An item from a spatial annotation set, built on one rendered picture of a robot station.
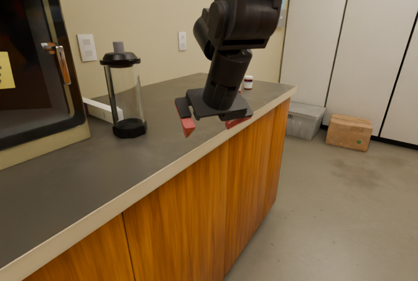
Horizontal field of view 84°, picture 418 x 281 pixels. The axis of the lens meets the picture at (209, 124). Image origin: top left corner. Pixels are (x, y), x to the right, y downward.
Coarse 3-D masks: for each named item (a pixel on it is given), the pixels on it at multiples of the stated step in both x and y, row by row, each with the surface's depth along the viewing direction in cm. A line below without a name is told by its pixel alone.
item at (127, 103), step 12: (108, 60) 60; (120, 60) 60; (132, 60) 61; (108, 72) 62; (120, 72) 61; (132, 72) 63; (108, 84) 64; (120, 84) 63; (132, 84) 64; (120, 96) 64; (132, 96) 65; (120, 108) 65; (132, 108) 66; (120, 120) 67; (132, 120) 67; (144, 120) 72
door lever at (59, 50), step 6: (48, 48) 54; (54, 48) 52; (60, 48) 52; (60, 54) 52; (60, 60) 53; (60, 66) 53; (66, 66) 54; (60, 72) 54; (66, 72) 54; (66, 78) 54; (66, 84) 55
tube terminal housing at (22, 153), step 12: (84, 108) 66; (60, 132) 62; (72, 132) 65; (84, 132) 67; (24, 144) 56; (36, 144) 58; (48, 144) 60; (60, 144) 63; (0, 156) 53; (12, 156) 55; (24, 156) 57; (36, 156) 59; (0, 168) 53
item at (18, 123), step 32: (0, 0) 46; (32, 0) 50; (0, 32) 47; (32, 32) 51; (64, 32) 56; (32, 64) 53; (0, 96) 49; (32, 96) 54; (64, 96) 60; (0, 128) 51; (32, 128) 56; (64, 128) 62
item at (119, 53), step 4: (116, 44) 62; (120, 44) 62; (116, 48) 62; (120, 48) 62; (112, 52) 65; (116, 52) 62; (120, 52) 62; (124, 52) 64; (128, 52) 65; (132, 52) 65; (104, 56) 62; (108, 56) 61; (112, 56) 60; (116, 56) 60; (120, 56) 60; (124, 56) 61; (128, 56) 62; (132, 56) 63; (136, 56) 66
